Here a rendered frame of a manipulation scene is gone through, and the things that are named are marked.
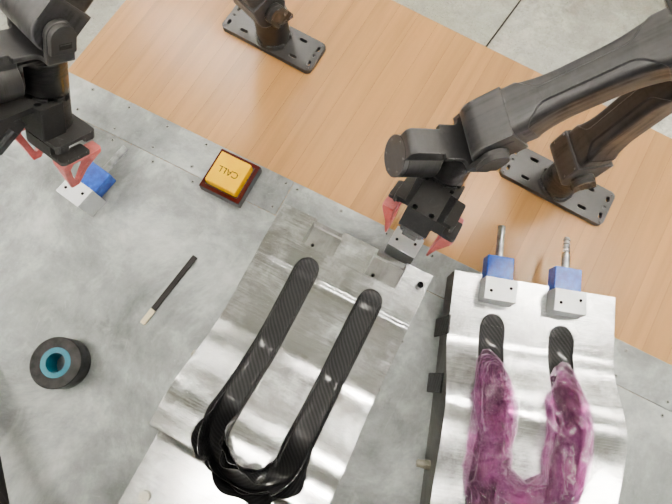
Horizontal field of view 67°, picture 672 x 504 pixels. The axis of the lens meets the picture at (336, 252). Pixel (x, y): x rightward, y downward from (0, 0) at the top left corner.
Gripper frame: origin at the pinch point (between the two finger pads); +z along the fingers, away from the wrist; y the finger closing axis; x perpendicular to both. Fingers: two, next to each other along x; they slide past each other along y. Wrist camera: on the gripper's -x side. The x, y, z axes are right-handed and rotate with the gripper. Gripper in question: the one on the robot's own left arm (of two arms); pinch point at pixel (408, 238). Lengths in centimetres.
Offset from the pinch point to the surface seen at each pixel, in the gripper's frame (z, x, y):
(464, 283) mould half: 0.3, -2.4, 11.3
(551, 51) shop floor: 14, 148, 9
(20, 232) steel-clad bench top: 20, -26, -58
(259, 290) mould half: 6.7, -19.8, -15.4
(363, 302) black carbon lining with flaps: 3.4, -14.0, -0.9
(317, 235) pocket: 2.4, -7.8, -12.8
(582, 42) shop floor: 9, 156, 17
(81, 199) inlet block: 10, -20, -49
